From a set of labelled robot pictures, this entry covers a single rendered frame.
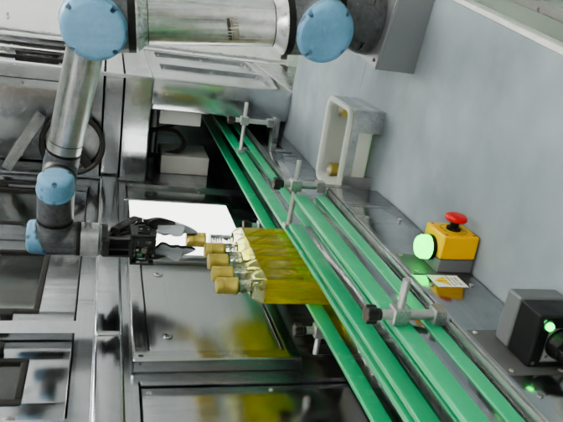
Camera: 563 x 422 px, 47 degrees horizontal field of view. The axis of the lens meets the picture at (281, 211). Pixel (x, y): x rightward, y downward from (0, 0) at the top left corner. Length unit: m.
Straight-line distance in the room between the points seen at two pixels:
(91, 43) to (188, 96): 1.10
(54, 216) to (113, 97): 0.92
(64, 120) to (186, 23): 0.38
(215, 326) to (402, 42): 0.73
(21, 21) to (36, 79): 2.76
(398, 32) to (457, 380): 0.78
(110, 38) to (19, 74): 1.09
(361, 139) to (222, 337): 0.57
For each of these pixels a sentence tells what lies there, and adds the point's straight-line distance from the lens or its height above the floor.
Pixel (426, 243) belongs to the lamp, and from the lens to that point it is 1.15.
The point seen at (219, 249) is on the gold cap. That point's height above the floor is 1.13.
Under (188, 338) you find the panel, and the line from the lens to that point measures 1.37.
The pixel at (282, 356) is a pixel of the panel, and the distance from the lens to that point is 1.34.
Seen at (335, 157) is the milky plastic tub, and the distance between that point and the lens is 1.72.
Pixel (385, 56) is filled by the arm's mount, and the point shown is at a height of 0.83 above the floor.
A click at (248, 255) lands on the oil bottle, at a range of 1.40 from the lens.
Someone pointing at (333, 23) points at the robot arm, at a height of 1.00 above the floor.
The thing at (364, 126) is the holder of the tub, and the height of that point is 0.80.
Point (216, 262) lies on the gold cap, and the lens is 1.40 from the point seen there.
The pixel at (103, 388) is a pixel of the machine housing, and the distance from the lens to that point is 1.22.
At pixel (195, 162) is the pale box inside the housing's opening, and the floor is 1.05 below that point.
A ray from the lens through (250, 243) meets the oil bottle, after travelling 1.45.
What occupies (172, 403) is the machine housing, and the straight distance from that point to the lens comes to 1.25.
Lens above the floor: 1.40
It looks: 16 degrees down
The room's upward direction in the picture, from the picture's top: 87 degrees counter-clockwise
